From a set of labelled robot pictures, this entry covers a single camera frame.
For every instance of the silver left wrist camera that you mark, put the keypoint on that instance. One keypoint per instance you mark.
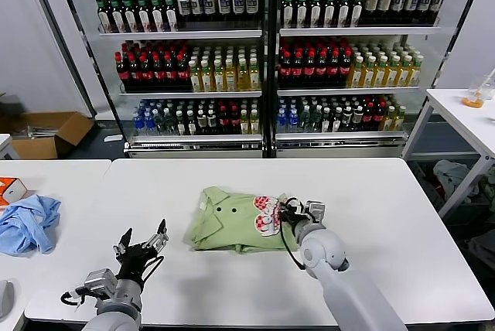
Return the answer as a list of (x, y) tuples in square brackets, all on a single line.
[(100, 281)]

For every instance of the dark cloth pile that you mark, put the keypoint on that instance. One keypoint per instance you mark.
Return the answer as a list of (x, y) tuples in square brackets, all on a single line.
[(483, 250)]

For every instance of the white low stool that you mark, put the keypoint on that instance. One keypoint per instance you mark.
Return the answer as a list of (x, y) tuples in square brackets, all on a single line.
[(5, 147)]

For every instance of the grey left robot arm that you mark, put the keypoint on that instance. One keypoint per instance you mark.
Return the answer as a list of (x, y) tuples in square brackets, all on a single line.
[(116, 308)]

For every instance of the dark tea bottle green cap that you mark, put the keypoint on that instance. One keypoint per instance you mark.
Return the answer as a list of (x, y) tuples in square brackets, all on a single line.
[(101, 18), (141, 18), (301, 12), (155, 18), (287, 12), (356, 10), (315, 12), (127, 18), (342, 11), (114, 18), (169, 17), (328, 12)]

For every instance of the grey rounded object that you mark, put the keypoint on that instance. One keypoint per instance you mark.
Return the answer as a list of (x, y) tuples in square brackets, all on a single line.
[(5, 298)]

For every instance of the light green t-shirt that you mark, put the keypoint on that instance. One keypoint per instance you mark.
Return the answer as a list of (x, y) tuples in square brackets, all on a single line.
[(228, 226)]

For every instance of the glass beaker orange liquid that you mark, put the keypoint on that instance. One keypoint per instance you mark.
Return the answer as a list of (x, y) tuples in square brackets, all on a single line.
[(472, 101)]

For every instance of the small dark tea bottle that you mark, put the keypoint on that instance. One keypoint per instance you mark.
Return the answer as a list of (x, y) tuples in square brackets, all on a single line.
[(211, 124), (357, 121), (347, 121), (201, 124)]

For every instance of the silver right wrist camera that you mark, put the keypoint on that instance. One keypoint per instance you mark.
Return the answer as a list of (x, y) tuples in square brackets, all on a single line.
[(315, 211)]

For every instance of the beverage display cooler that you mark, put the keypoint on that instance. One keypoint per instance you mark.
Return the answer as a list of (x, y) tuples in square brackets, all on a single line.
[(340, 148), (193, 148)]

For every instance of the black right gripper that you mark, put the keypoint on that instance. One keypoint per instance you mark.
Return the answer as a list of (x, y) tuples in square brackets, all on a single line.
[(292, 218)]

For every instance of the dark green cloth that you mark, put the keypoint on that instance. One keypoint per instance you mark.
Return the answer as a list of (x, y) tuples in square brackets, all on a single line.
[(488, 184)]

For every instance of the small blue water bottle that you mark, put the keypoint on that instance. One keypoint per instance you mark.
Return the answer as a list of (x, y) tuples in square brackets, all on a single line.
[(138, 125), (282, 123), (149, 125), (293, 122)]

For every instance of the small white flat object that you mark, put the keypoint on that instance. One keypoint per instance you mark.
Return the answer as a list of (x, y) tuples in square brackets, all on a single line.
[(113, 139)]

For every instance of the orange and white box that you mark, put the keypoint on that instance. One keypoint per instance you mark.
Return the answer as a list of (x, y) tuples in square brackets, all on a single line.
[(11, 188)]

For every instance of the dark drink bottle navy label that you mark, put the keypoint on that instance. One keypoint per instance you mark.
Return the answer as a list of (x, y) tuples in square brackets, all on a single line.
[(183, 6), (397, 5), (412, 5), (437, 4), (196, 5), (425, 4), (251, 2), (224, 4), (237, 3), (209, 4)]

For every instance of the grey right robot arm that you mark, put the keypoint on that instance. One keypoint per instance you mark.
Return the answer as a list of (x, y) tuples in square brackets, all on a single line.
[(328, 253)]

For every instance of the open cardboard box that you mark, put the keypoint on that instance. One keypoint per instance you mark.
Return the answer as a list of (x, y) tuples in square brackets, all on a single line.
[(65, 137)]

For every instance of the grey clothes pile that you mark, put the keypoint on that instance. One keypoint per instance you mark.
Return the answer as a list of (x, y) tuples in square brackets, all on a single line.
[(452, 176)]

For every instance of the crumpled light blue cloth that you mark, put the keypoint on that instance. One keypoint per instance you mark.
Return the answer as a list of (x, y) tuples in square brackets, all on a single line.
[(27, 226)]

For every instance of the small green water bottle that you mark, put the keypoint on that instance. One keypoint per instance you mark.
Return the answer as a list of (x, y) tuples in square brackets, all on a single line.
[(159, 124), (316, 121), (305, 121), (169, 123)]

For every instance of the white side table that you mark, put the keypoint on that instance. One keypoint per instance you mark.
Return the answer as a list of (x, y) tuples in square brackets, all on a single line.
[(456, 114)]

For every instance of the dark drink bottle beige label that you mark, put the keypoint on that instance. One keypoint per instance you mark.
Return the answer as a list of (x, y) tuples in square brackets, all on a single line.
[(370, 6), (384, 6)]

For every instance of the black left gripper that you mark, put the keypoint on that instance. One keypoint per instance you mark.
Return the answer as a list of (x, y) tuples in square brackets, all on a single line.
[(135, 263)]

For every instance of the small bottle white green label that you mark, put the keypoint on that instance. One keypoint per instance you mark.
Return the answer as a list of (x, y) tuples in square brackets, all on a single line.
[(180, 125), (191, 124), (336, 121), (326, 122)]

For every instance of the metal rods bundle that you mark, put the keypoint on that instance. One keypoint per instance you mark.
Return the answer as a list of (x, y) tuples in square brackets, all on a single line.
[(38, 132)]

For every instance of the white stirring stick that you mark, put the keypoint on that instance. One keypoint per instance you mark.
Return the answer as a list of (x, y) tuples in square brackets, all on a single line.
[(486, 81)]

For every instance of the small red cap cola bottle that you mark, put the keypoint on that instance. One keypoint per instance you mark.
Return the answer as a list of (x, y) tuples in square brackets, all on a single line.
[(234, 122), (368, 119), (379, 118), (224, 122)]

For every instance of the small yellow tea bottle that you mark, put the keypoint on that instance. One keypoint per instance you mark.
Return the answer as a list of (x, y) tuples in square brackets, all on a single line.
[(399, 120), (389, 120), (244, 124), (254, 123)]

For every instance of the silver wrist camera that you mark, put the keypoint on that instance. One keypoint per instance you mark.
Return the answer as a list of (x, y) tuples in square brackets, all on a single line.
[(100, 281), (315, 211)]

